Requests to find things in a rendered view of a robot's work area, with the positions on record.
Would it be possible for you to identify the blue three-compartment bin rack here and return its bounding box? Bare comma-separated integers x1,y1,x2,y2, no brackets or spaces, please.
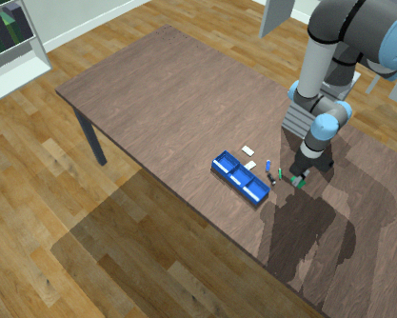
211,150,269,205

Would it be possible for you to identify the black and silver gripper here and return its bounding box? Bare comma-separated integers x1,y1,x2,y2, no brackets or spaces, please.
289,141,334,187

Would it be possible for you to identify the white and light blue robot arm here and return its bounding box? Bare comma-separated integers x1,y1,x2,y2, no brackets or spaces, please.
288,0,397,151

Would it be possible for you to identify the white domino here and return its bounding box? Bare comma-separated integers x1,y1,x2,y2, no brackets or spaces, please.
242,146,254,156
244,161,256,170

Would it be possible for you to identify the black aa battery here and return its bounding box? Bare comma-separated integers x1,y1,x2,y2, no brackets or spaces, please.
268,173,275,184

